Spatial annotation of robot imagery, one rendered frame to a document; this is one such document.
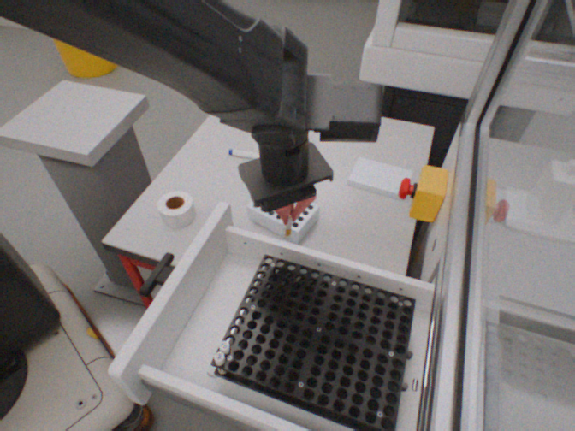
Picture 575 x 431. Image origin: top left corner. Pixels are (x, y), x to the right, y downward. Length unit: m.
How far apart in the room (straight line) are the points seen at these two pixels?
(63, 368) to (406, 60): 1.24
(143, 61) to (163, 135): 2.18
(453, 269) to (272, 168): 0.24
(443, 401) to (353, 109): 0.28
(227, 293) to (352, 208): 0.36
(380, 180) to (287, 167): 0.49
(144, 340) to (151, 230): 0.36
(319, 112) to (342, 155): 0.61
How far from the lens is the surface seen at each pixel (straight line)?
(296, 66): 0.34
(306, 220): 0.77
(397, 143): 1.05
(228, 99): 0.28
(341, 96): 0.38
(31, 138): 1.20
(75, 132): 1.17
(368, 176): 0.91
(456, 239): 0.54
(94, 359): 1.30
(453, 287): 0.49
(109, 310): 1.70
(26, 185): 2.38
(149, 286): 0.57
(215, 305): 0.62
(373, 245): 0.80
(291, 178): 0.45
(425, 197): 0.71
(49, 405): 1.29
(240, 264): 0.66
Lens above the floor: 1.37
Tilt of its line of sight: 49 degrees down
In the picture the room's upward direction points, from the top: straight up
